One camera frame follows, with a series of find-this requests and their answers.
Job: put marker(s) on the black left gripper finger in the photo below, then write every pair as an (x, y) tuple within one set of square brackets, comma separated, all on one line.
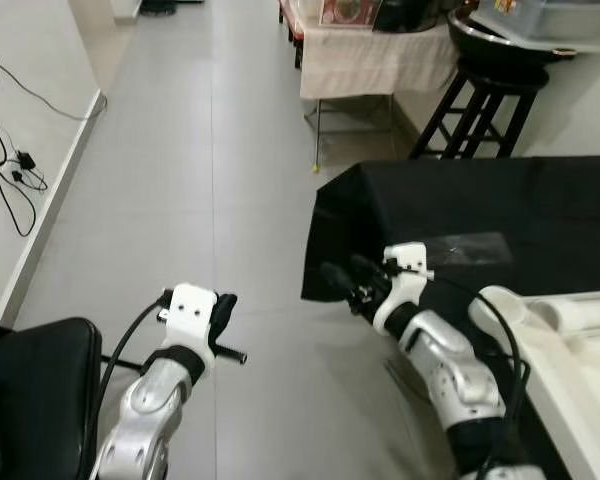
[(223, 310)]

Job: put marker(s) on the clear tape strip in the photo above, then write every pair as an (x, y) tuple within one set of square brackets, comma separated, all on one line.
[(470, 248)]

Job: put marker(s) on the black tablecloth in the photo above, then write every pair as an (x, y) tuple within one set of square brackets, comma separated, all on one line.
[(480, 200)]

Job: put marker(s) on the black folding chair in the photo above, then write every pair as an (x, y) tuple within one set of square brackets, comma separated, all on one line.
[(40, 400)]

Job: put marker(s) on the black wooden stool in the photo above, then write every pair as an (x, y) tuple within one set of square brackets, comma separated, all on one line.
[(500, 75)]

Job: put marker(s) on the white plastic table top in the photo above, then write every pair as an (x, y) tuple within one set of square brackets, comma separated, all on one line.
[(580, 400)]

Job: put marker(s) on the black bowl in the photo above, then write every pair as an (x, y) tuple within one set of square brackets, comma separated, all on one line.
[(500, 50)]

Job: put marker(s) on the black cooking pot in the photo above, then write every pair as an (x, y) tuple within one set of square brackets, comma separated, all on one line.
[(410, 14)]

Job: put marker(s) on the printed food box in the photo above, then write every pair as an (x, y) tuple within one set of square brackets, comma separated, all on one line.
[(348, 10)]

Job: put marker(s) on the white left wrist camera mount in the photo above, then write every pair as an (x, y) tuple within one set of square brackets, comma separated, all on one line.
[(192, 305)]

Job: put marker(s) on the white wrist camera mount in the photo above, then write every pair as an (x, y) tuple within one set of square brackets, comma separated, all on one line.
[(192, 305), (410, 258)]

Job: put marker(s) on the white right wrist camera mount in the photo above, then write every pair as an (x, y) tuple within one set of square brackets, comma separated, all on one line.
[(410, 258)]

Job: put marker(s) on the thin metal table frame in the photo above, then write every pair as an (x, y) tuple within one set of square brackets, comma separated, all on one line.
[(316, 135)]

